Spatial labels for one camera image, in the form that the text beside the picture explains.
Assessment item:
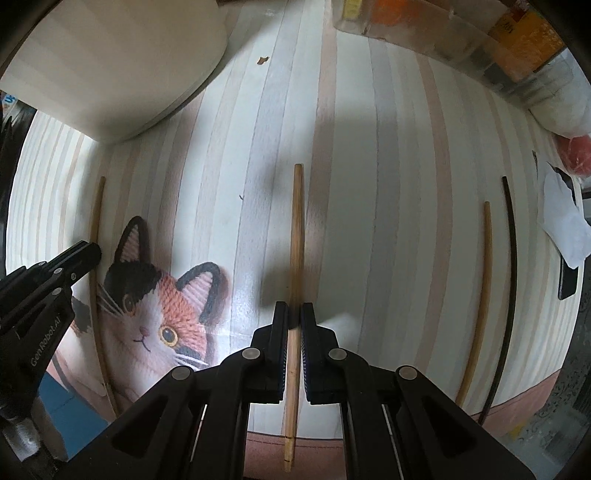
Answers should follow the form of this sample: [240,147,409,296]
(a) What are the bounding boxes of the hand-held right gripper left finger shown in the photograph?
[60,301,290,480]

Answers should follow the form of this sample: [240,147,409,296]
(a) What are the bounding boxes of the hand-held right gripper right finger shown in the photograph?
[300,302,537,480]

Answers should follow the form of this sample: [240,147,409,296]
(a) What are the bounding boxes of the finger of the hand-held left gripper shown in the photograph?
[0,241,103,325]

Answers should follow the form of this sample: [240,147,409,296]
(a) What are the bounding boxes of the cream ribbed utensil holder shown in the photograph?
[0,0,230,144]

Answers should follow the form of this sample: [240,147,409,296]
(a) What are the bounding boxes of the striped cat print tablecloth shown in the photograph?
[4,0,583,480]

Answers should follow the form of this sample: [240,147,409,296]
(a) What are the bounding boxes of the black chopstick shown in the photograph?
[477,175,517,426]

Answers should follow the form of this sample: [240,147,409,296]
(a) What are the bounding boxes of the black smartphone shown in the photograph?
[551,165,581,302]

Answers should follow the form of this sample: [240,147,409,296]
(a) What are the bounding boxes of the white paper tissue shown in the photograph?
[537,161,591,270]

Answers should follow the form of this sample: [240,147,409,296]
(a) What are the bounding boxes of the red tomato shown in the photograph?
[555,136,591,175]

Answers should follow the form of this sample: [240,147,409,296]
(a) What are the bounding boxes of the clear plastic organizer tray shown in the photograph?
[329,0,574,108]

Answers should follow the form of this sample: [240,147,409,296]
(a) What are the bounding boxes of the white powder bag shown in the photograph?
[530,96,591,138]

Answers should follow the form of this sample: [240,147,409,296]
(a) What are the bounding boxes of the white orange seasoning bag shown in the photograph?
[368,0,426,27]

